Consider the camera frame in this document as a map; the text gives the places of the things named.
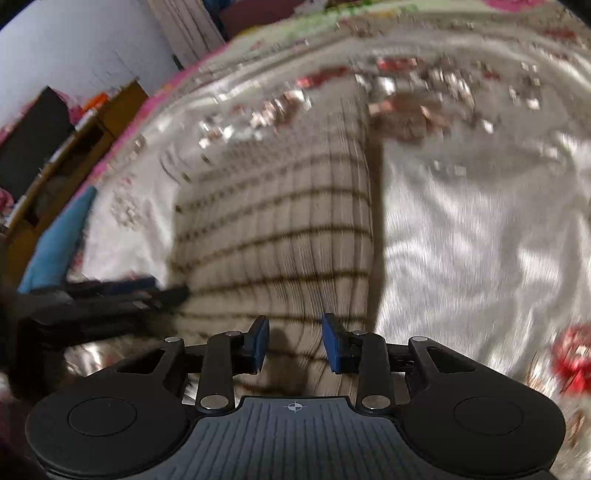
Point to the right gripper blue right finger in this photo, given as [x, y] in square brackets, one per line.
[365, 355]

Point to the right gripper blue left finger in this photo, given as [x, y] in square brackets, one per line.
[227, 355]

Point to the beige striped knit sweater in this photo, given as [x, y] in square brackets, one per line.
[282, 227]

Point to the blue knit garment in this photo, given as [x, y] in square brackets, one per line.
[57, 245]

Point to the wooden side cabinet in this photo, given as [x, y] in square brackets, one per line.
[63, 175]

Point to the dark wooden furniture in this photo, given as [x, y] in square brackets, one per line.
[37, 135]

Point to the silver floral satin bedspread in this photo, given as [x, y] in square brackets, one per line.
[478, 151]

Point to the maroon headboard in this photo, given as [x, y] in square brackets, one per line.
[245, 14]

